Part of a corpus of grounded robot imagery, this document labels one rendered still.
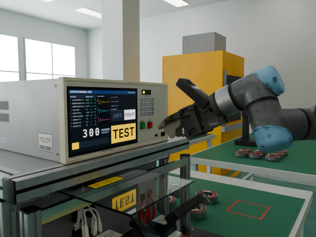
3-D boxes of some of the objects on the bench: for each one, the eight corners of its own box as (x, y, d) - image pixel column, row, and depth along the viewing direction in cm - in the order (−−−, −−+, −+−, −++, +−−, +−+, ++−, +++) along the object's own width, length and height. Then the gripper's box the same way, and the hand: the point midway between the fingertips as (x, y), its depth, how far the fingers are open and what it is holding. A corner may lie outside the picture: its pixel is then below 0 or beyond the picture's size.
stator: (217, 205, 131) (217, 198, 131) (193, 203, 134) (193, 195, 134) (218, 197, 142) (218, 190, 141) (196, 195, 145) (196, 188, 144)
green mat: (305, 199, 140) (305, 199, 140) (279, 256, 90) (279, 256, 90) (155, 170, 194) (155, 169, 194) (88, 196, 144) (88, 195, 144)
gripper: (221, 123, 67) (157, 150, 79) (234, 121, 74) (174, 146, 86) (208, 91, 68) (147, 122, 80) (222, 91, 76) (164, 120, 88)
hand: (161, 124), depth 83 cm, fingers closed
